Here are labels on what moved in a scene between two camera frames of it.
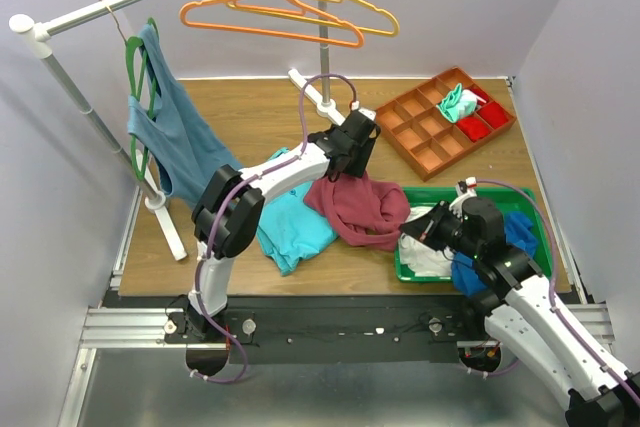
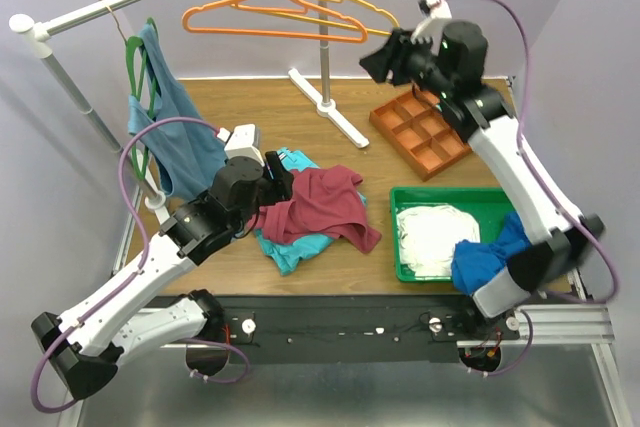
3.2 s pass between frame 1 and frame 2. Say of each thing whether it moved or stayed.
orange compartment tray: stayed
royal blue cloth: stayed
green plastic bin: stayed
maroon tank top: moved
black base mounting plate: stayed
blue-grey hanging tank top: stayed
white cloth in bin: stayed
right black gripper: moved
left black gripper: moved
